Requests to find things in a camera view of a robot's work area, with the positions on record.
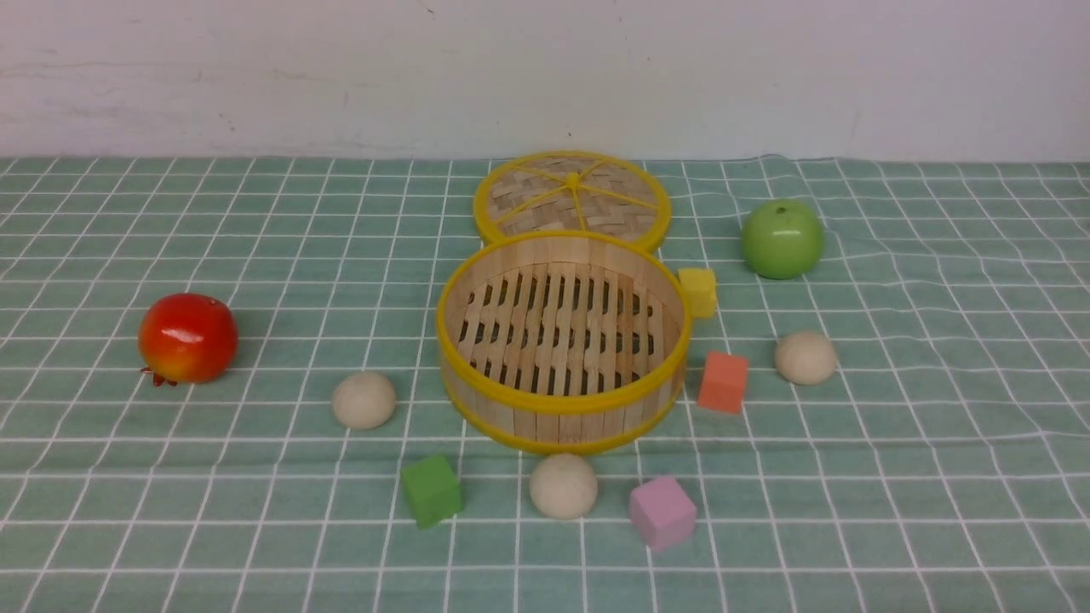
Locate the woven bamboo steamer lid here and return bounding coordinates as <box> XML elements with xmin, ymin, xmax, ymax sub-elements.
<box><xmin>472</xmin><ymin>151</ymin><xmax>671</xmax><ymax>253</ymax></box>

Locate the green checkered tablecloth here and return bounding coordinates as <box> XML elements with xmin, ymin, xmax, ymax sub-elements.
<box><xmin>1</xmin><ymin>157</ymin><xmax>1089</xmax><ymax>612</ymax></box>

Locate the bamboo steamer tray yellow rim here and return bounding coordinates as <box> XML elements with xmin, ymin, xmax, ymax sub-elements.
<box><xmin>435</xmin><ymin>232</ymin><xmax>692</xmax><ymax>455</ymax></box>

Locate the green toy apple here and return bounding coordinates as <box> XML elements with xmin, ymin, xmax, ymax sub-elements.
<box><xmin>741</xmin><ymin>199</ymin><xmax>825</xmax><ymax>280</ymax></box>

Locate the red toy pomegranate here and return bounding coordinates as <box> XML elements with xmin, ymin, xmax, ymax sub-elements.
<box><xmin>137</xmin><ymin>292</ymin><xmax>238</xmax><ymax>387</ymax></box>

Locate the pink foam cube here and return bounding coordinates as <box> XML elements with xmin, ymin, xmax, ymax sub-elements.
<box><xmin>629</xmin><ymin>476</ymin><xmax>697</xmax><ymax>552</ymax></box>

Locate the green foam cube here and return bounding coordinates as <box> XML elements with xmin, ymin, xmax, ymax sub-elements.
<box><xmin>400</xmin><ymin>455</ymin><xmax>464</xmax><ymax>529</ymax></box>

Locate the orange foam cube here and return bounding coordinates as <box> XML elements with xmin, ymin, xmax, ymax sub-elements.
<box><xmin>697</xmin><ymin>352</ymin><xmax>750</xmax><ymax>414</ymax></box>

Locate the yellow foam cube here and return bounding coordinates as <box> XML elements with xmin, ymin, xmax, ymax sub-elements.
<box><xmin>677</xmin><ymin>267</ymin><xmax>719</xmax><ymax>318</ymax></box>

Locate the beige bun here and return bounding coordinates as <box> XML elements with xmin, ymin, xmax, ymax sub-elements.
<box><xmin>331</xmin><ymin>371</ymin><xmax>397</xmax><ymax>430</ymax></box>
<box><xmin>529</xmin><ymin>454</ymin><xmax>600</xmax><ymax>521</ymax></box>
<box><xmin>774</xmin><ymin>330</ymin><xmax>840</xmax><ymax>387</ymax></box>

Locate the beige bun front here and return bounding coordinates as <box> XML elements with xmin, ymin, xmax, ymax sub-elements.
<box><xmin>529</xmin><ymin>454</ymin><xmax>600</xmax><ymax>521</ymax></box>

